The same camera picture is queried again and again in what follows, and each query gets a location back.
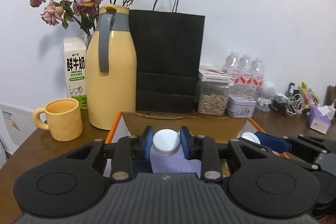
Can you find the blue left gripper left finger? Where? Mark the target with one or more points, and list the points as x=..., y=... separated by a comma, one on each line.
x=132, y=156

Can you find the left water bottle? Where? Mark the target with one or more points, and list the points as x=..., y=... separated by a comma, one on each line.
x=231, y=68

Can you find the black paper shopping bag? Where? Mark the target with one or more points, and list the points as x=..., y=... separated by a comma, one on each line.
x=168, y=47

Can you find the orange cardboard box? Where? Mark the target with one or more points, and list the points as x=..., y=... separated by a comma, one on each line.
x=222, y=129

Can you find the right water bottle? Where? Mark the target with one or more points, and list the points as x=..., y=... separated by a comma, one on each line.
x=258, y=73

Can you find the clear seed storage container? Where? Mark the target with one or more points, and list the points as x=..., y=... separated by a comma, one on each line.
x=212, y=97

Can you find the white astronaut figurine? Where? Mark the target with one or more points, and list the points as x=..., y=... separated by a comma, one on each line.
x=266, y=94

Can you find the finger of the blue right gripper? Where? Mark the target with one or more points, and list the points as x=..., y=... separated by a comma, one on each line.
x=276, y=144

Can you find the yellow ceramic mug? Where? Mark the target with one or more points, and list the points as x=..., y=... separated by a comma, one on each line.
x=62, y=118

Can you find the white printed tin box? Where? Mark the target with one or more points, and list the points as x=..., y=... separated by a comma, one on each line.
x=240, y=106

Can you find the yellow thermos jug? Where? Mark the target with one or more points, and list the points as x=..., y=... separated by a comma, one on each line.
x=111, y=68

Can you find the purple knitted cloth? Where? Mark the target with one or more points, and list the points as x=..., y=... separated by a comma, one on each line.
x=174, y=163

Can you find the water bottle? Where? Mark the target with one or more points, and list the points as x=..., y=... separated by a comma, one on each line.
x=245, y=74
x=258, y=73
x=231, y=68

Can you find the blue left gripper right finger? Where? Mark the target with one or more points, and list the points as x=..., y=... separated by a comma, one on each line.
x=205, y=149

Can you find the white milk carton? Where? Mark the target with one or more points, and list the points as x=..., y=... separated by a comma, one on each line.
x=74, y=53

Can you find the middle water bottle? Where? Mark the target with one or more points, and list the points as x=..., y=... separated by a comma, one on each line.
x=245, y=74

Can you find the white capped plastic jar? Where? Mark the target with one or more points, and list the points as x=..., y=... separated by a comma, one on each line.
x=166, y=142

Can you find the purple tissue pack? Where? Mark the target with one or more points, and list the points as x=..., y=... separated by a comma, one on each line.
x=320, y=118

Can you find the small white booklet box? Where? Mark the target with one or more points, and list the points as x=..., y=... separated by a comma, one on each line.
x=212, y=75

